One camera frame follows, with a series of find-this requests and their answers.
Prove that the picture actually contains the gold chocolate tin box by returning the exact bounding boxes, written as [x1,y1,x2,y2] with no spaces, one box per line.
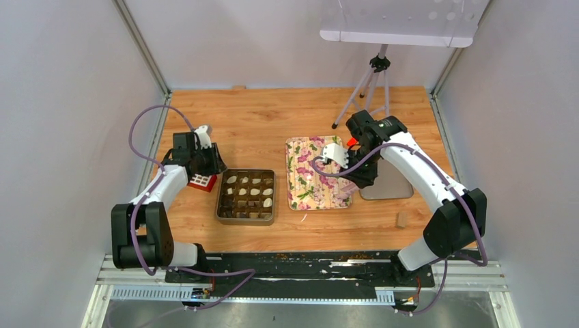
[215,169,276,226]

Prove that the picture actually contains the floral patterned tray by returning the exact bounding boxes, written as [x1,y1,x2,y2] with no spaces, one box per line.
[285,135,352,211]

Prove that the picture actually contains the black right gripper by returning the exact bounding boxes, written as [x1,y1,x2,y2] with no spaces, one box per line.
[339,146,380,188]

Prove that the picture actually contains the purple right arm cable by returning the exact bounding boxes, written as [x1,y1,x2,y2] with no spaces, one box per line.
[309,142,490,316]

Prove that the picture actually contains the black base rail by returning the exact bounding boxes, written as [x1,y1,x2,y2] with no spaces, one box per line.
[97,249,507,309]

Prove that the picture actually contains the pink silicone tongs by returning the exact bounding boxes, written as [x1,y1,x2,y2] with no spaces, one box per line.
[336,182,359,200]

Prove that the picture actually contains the white tripod stand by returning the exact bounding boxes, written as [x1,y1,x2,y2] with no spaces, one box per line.
[331,44,391,130]

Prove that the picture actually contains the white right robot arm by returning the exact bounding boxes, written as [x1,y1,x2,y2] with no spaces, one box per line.
[341,111,488,286]

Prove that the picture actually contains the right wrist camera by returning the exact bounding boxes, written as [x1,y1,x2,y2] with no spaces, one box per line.
[322,143,349,169]

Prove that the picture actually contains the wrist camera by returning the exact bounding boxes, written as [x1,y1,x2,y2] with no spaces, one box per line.
[322,143,349,169]
[193,124,212,150]

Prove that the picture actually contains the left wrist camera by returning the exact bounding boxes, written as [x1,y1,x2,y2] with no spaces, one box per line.
[193,124,212,150]

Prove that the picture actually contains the grey metal tin lid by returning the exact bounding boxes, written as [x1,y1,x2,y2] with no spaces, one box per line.
[360,159,414,200]

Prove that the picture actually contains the red white grid object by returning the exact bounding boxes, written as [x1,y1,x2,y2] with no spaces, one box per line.
[188,174,217,193]

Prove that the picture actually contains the small wooden block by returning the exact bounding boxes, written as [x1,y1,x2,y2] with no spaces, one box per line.
[395,211,408,229]

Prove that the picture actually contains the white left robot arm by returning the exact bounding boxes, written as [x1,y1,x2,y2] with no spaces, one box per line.
[111,126,227,282]

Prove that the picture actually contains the white overhead light panel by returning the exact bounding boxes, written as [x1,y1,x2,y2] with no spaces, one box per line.
[320,0,490,48]

